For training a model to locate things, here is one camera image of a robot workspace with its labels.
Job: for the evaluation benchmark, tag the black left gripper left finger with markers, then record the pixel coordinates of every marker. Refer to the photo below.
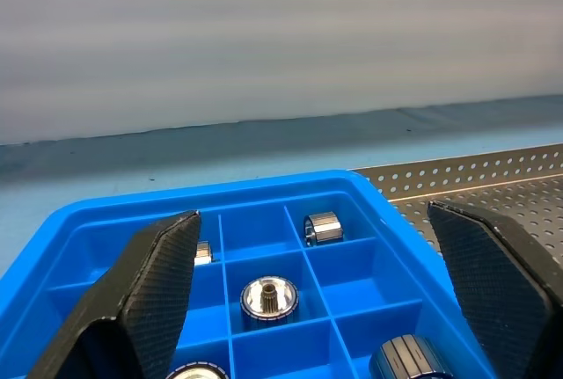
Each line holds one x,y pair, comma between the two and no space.
149,291

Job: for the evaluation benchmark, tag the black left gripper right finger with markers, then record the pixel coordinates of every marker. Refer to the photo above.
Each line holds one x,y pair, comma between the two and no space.
492,291

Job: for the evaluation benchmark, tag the blue compartment tray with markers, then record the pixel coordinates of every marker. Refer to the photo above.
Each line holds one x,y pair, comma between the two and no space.
352,282

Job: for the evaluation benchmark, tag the perforated metal tray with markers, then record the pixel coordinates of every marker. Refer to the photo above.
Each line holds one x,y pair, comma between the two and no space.
462,177

